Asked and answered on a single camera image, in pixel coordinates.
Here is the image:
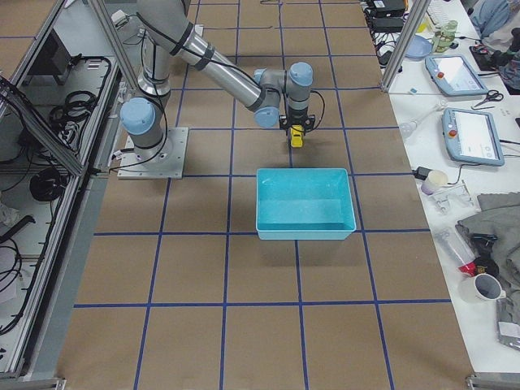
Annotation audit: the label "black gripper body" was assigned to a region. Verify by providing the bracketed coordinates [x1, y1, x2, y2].
[279, 106, 315, 131]

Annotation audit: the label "yellow beetle toy car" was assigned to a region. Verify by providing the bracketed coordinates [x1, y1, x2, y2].
[291, 125, 302, 149]

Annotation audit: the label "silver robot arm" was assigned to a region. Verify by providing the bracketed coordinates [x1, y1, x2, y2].
[136, 1, 318, 176]

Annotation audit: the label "turquoise plastic bin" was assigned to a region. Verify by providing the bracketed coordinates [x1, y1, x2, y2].
[256, 168, 357, 241]

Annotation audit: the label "black power adapter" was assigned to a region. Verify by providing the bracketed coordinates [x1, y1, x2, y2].
[412, 167, 431, 181]

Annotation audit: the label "light blue bowl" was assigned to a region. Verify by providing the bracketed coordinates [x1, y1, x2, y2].
[405, 35, 432, 60]

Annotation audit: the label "purple white cup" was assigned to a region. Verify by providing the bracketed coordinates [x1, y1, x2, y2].
[420, 170, 448, 196]

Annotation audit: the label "far teach pendant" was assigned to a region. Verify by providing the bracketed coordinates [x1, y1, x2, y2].
[424, 55, 488, 97]

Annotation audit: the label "teach pendant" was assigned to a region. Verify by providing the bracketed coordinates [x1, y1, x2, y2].
[424, 55, 488, 97]
[441, 108, 505, 167]

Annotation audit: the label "near teach pendant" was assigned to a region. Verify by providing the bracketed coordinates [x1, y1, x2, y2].
[441, 108, 505, 167]

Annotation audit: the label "green glass jar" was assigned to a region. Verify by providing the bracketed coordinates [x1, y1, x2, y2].
[432, 20, 458, 54]

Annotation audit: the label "black scissors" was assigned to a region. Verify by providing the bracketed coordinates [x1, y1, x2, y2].
[471, 89, 504, 110]

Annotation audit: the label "clear plastic bag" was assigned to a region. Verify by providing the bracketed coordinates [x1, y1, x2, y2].
[433, 227, 476, 276]

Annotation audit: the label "grey cloth pile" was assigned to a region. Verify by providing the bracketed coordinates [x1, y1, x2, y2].
[456, 192, 519, 306]

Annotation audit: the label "white mug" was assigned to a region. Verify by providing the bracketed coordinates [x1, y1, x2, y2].
[458, 274, 506, 303]

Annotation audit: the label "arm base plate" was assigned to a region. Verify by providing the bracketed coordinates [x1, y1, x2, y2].
[117, 127, 189, 180]
[193, 24, 204, 37]

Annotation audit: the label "aluminium frame post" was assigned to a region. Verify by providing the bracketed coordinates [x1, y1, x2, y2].
[380, 0, 431, 93]

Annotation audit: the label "coiled black cables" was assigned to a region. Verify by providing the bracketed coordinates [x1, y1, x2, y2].
[49, 90, 98, 143]

